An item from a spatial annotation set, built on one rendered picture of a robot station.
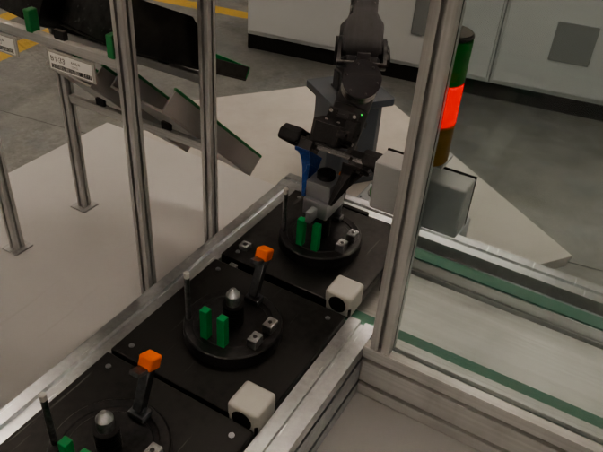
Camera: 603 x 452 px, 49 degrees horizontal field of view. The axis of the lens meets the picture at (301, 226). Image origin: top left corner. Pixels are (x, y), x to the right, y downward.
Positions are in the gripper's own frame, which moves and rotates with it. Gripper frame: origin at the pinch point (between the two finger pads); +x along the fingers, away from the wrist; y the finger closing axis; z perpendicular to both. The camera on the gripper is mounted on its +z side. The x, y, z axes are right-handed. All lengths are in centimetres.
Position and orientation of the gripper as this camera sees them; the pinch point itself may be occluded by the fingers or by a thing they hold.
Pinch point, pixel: (324, 180)
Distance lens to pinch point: 105.2
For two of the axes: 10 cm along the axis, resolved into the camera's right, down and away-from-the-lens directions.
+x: -3.5, 9.4, 0.3
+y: 8.6, 3.4, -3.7
